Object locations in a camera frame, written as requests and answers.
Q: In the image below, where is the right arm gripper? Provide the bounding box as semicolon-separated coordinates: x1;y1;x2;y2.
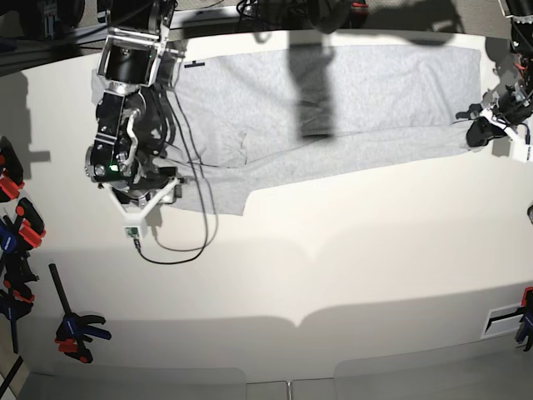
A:
103;167;182;221

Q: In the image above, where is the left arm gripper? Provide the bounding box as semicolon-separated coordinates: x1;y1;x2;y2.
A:
456;85;532;148

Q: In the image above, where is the grey T-shirt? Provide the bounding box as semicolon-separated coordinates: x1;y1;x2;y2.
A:
89;44;482;217

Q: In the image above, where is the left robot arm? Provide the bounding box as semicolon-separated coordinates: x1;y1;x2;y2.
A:
466;1;532;149

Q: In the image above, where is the orange black clamp lower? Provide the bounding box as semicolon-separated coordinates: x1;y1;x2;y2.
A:
15;197;46;251

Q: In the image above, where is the orange black clamp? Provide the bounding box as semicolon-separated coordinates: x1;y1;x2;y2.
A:
15;197;46;251
1;137;24;203

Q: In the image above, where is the orange black clamp upper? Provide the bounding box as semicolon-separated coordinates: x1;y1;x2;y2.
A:
1;137;24;203

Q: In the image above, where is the blue black clamp left edge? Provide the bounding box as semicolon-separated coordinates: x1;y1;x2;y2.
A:
1;216;38;354

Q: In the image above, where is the blue orange bar clamp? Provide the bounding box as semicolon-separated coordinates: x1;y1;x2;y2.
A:
48;263;112;364

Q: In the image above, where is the blue clamp right edge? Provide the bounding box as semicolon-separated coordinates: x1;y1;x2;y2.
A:
515;287;533;352

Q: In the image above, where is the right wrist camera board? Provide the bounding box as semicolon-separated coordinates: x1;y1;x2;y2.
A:
124;226;142;241

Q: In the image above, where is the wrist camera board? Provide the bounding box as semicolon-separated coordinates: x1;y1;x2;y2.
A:
124;226;142;241
511;142;532;163

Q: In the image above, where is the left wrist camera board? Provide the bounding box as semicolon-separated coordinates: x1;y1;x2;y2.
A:
511;142;532;163

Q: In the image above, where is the black camera cable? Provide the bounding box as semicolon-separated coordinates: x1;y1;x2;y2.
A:
132;89;220;266

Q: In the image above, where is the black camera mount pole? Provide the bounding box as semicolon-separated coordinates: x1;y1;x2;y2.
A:
306;0;351;34

